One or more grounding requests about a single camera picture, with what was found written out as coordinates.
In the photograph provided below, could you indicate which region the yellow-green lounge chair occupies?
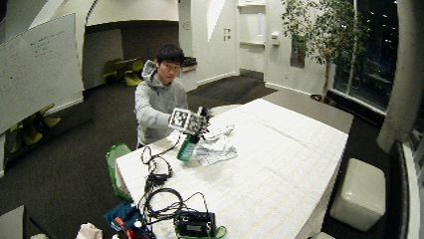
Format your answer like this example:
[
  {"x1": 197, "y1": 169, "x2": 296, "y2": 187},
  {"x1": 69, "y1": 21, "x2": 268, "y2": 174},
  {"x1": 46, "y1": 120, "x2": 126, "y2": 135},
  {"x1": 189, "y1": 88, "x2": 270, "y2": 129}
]
[{"x1": 102, "y1": 56, "x2": 146, "y2": 88}]

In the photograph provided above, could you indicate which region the the person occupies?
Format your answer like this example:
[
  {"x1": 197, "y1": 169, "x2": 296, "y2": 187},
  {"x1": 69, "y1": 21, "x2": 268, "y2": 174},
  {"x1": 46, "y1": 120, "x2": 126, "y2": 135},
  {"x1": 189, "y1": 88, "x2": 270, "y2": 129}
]
[{"x1": 134, "y1": 43, "x2": 191, "y2": 147}]

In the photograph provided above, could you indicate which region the plant pot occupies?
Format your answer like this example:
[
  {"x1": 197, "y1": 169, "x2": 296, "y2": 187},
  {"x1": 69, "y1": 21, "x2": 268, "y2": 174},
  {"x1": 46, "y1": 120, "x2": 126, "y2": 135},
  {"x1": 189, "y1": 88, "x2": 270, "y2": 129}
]
[{"x1": 308, "y1": 93, "x2": 338, "y2": 107}]

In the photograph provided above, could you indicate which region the black cable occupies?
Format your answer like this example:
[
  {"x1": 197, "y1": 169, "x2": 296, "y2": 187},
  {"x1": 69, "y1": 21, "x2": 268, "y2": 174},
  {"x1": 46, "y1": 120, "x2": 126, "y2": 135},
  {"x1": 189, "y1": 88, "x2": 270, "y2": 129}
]
[{"x1": 137, "y1": 132, "x2": 210, "y2": 224}]

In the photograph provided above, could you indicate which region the large whiteboard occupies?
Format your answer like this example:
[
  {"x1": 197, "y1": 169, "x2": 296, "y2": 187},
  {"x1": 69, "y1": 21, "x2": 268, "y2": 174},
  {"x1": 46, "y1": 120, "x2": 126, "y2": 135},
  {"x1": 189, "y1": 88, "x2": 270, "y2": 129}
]
[{"x1": 0, "y1": 12, "x2": 86, "y2": 135}]

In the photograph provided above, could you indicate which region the indoor tree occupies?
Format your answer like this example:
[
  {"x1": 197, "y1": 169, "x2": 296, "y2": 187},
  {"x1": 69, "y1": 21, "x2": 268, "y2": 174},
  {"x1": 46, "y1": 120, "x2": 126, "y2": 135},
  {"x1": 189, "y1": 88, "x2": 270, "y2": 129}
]
[{"x1": 279, "y1": 0, "x2": 371, "y2": 101}]

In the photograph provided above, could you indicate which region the crumpled white tissue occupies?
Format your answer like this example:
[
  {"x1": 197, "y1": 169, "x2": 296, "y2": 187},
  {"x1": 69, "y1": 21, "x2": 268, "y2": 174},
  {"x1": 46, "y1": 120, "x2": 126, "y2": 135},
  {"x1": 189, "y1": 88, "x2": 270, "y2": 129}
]
[{"x1": 74, "y1": 222, "x2": 105, "y2": 239}]

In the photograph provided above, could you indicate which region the yellow-green seat under whiteboard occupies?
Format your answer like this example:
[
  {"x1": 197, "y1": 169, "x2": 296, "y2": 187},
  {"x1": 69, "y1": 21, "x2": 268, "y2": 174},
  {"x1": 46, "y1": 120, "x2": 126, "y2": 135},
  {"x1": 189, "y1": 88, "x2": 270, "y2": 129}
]
[{"x1": 7, "y1": 104, "x2": 62, "y2": 154}]

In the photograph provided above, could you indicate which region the orange tool handle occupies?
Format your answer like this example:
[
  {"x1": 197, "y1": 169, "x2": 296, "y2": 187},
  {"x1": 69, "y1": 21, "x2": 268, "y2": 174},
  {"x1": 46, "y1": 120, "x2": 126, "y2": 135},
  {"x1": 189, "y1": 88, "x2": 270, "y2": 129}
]
[{"x1": 114, "y1": 216, "x2": 135, "y2": 239}]

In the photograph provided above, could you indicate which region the black electronic box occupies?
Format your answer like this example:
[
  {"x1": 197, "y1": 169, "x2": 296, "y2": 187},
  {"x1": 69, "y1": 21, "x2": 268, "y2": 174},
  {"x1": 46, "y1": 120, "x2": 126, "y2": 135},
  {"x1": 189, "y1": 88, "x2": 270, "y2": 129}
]
[{"x1": 173, "y1": 210, "x2": 218, "y2": 238}]

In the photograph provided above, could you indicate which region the white door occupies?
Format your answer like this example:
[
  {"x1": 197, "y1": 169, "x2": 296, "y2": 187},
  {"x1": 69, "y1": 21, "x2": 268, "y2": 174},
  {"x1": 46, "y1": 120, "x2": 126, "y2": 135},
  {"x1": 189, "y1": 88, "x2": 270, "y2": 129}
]
[{"x1": 236, "y1": 3, "x2": 267, "y2": 75}]

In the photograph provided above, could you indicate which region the green chair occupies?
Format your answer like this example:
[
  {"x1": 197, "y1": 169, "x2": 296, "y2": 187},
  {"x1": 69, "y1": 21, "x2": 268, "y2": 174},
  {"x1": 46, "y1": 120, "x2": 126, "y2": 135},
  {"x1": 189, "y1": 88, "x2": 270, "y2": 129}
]
[{"x1": 105, "y1": 142, "x2": 135, "y2": 203}]

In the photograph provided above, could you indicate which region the green bottle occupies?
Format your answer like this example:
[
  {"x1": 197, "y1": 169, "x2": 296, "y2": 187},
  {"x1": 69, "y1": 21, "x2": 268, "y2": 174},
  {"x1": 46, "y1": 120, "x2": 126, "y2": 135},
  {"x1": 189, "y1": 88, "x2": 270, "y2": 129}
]
[{"x1": 177, "y1": 132, "x2": 203, "y2": 163}]

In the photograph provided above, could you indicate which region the white cube with black markers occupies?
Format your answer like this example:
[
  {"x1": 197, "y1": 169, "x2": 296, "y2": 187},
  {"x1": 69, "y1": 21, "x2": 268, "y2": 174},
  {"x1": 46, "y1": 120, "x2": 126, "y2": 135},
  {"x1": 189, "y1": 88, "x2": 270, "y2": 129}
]
[{"x1": 167, "y1": 107, "x2": 201, "y2": 135}]

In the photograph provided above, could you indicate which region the crumpled white plastic bag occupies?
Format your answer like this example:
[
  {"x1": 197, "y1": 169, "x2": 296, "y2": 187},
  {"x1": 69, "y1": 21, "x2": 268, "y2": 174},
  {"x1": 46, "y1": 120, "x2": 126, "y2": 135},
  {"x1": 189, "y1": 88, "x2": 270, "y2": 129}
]
[{"x1": 194, "y1": 124, "x2": 238, "y2": 167}]

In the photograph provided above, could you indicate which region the blue bag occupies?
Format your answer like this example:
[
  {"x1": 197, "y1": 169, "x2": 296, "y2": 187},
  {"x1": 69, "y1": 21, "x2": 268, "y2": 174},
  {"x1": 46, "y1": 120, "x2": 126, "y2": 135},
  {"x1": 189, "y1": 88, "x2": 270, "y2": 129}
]
[{"x1": 102, "y1": 200, "x2": 147, "y2": 237}]

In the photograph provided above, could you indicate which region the white cube stool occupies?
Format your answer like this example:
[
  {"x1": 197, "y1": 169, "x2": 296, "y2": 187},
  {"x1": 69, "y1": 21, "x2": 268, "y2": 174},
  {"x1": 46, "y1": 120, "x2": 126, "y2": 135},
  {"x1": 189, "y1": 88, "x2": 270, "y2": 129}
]
[{"x1": 328, "y1": 157, "x2": 387, "y2": 233}]

